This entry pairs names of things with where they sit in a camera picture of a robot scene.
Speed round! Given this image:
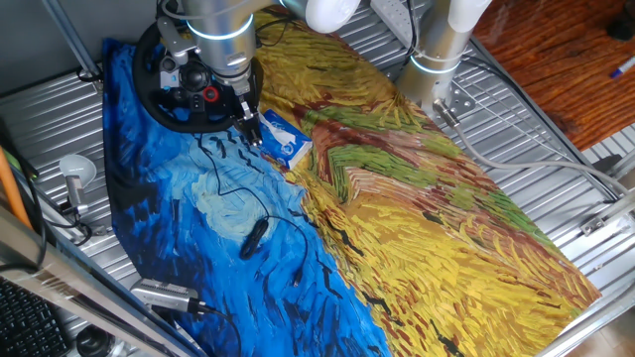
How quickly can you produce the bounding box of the blue marker pen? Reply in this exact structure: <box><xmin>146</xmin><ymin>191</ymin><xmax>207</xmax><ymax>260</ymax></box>
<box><xmin>608</xmin><ymin>55</ymin><xmax>635</xmax><ymax>79</ymax></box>

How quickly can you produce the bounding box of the black wheel base housing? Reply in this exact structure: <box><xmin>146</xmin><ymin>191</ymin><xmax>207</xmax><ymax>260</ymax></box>
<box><xmin>250</xmin><ymin>58</ymin><xmax>265</xmax><ymax>108</ymax></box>

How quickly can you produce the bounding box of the aluminium frame bar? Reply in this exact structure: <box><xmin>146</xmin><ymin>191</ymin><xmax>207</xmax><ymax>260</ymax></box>
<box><xmin>0</xmin><ymin>205</ymin><xmax>207</xmax><ymax>357</ymax></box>

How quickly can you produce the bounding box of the thin black wheel cable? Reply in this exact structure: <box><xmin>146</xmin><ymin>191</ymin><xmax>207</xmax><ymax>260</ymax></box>
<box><xmin>195</xmin><ymin>131</ymin><xmax>310</xmax><ymax>289</ymax></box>

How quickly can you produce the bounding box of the brown wooden desk top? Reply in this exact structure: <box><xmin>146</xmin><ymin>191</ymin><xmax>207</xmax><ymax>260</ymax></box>
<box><xmin>470</xmin><ymin>0</ymin><xmax>635</xmax><ymax>153</ymax></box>

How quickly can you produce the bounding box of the orange pole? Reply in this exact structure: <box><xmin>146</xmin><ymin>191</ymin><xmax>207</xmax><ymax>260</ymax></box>
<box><xmin>0</xmin><ymin>146</ymin><xmax>34</xmax><ymax>230</ymax></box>

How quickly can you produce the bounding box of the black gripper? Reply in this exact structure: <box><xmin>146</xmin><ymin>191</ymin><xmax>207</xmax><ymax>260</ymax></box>
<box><xmin>231</xmin><ymin>92</ymin><xmax>265</xmax><ymax>149</ymax></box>

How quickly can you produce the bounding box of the silver depth camera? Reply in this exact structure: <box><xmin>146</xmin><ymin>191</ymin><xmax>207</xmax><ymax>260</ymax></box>
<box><xmin>129</xmin><ymin>277</ymin><xmax>207</xmax><ymax>314</ymax></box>

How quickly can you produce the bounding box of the painted blue yellow tablecloth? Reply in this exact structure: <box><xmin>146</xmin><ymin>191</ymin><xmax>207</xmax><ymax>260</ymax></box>
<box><xmin>101</xmin><ymin>0</ymin><xmax>602</xmax><ymax>357</ymax></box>

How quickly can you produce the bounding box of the black camera cable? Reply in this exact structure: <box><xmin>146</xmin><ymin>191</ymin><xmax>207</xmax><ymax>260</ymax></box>
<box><xmin>196</xmin><ymin>300</ymin><xmax>243</xmax><ymax>357</ymax></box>

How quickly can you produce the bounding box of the black object on desk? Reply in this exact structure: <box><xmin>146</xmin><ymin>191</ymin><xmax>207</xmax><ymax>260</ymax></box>
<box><xmin>605</xmin><ymin>9</ymin><xmax>635</xmax><ymax>42</ymax></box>

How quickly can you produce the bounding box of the white power strip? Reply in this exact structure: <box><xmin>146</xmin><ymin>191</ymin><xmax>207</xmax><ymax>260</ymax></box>
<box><xmin>369</xmin><ymin>0</ymin><xmax>418</xmax><ymax>49</ymax></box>

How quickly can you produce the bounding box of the thick grey robot cable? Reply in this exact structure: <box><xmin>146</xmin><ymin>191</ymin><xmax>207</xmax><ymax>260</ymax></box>
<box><xmin>432</xmin><ymin>98</ymin><xmax>631</xmax><ymax>197</ymax></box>

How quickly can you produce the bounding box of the white dome stand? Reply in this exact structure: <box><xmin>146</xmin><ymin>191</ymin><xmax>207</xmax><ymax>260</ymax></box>
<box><xmin>58</xmin><ymin>154</ymin><xmax>98</xmax><ymax>217</ymax></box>

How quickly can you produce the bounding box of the metal rail bracket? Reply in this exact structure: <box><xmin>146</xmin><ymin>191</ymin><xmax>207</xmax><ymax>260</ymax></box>
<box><xmin>578</xmin><ymin>190</ymin><xmax>635</xmax><ymax>237</ymax></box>

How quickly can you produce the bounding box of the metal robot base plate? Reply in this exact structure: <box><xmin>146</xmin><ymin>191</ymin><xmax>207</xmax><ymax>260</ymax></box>
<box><xmin>384</xmin><ymin>63</ymin><xmax>477</xmax><ymax>120</ymax></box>

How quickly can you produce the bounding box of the black keyboard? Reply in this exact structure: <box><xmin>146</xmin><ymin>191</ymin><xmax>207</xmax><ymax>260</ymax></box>
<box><xmin>0</xmin><ymin>277</ymin><xmax>70</xmax><ymax>357</ymax></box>

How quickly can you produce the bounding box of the blue tissue pack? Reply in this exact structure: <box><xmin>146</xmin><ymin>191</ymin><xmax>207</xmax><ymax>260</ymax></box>
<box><xmin>257</xmin><ymin>108</ymin><xmax>314</xmax><ymax>171</ymax></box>

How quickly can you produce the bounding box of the slanted aluminium pole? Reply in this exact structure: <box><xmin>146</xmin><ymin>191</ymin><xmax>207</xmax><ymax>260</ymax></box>
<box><xmin>42</xmin><ymin>0</ymin><xmax>105</xmax><ymax>93</ymax></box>

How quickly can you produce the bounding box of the small black box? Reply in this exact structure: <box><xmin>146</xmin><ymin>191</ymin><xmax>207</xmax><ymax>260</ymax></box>
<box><xmin>592</xmin><ymin>154</ymin><xmax>624</xmax><ymax>175</ymax></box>

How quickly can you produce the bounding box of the black cable bundle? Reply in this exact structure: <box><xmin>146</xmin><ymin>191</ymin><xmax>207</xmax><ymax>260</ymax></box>
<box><xmin>0</xmin><ymin>118</ymin><xmax>49</xmax><ymax>274</ymax></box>

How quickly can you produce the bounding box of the black round knob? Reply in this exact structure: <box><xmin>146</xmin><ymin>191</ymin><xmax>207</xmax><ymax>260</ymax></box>
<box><xmin>74</xmin><ymin>324</ymin><xmax>116</xmax><ymax>357</ymax></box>

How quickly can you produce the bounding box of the black racing steering wheel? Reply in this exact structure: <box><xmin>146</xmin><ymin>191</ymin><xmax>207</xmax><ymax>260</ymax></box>
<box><xmin>132</xmin><ymin>22</ymin><xmax>264</xmax><ymax>134</ymax></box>

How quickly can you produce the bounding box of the black cable along rail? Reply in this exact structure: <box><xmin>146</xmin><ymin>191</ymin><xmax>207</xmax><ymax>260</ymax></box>
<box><xmin>463</xmin><ymin>54</ymin><xmax>619</xmax><ymax>202</ymax></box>

